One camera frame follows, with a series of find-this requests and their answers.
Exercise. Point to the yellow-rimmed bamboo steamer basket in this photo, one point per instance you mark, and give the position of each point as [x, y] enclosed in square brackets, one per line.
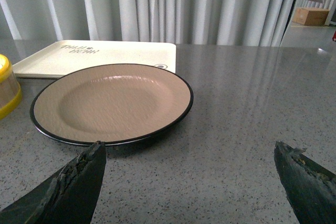
[11, 93]

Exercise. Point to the cream rectangular tray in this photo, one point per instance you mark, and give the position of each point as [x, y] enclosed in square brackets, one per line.
[67, 56]

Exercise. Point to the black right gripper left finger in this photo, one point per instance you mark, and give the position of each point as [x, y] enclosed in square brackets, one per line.
[69, 195]

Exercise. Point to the cardboard box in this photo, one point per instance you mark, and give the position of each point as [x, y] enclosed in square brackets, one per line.
[310, 16]

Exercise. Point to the beige plate with black rim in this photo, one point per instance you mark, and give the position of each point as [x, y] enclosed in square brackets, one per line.
[115, 104]

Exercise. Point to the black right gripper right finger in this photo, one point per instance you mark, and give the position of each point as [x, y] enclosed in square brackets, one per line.
[310, 188]

